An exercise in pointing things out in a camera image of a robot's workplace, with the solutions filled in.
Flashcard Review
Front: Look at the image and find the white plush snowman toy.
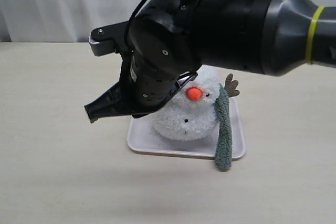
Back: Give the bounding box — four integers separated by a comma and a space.
151, 65, 240, 141

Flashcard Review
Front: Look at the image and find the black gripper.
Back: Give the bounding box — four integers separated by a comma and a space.
84, 55, 197, 123

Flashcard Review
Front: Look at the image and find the white rectangular tray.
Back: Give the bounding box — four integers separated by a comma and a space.
127, 98, 246, 161

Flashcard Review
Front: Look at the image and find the green fuzzy scarf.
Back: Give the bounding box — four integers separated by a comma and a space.
214, 84, 233, 172

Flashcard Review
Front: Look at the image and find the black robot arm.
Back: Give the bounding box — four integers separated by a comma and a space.
85, 0, 335, 122

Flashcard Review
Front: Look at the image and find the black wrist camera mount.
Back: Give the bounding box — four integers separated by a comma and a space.
89, 22, 129, 57

